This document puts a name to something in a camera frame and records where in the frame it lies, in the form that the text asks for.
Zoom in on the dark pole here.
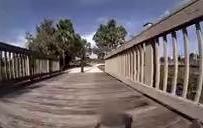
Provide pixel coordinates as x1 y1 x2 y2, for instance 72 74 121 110
80 54 86 74

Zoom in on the group of trees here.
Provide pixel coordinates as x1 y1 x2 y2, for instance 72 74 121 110
92 18 128 60
24 18 92 68

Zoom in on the grey wooden boardwalk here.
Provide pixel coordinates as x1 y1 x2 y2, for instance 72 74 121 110
0 71 203 128

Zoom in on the dark wooden railing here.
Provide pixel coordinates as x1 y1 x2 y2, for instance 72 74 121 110
0 34 62 93

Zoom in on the pale wooden railing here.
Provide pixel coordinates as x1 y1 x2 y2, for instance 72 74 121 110
103 0 203 128

